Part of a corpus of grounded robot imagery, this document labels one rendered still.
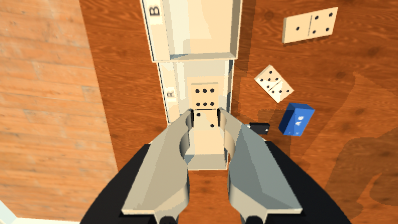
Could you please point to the cream domino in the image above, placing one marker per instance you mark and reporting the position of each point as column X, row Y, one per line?
column 205, row 104
column 270, row 80
column 309, row 25

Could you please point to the cream three-compartment bin rack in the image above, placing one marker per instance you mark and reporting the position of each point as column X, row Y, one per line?
column 193, row 31

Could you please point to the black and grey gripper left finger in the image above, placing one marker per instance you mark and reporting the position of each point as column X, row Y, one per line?
column 154, row 183

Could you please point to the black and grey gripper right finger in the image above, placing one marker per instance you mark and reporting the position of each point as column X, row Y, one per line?
column 263, row 181

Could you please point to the black usb stick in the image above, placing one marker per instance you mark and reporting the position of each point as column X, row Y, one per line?
column 259, row 128

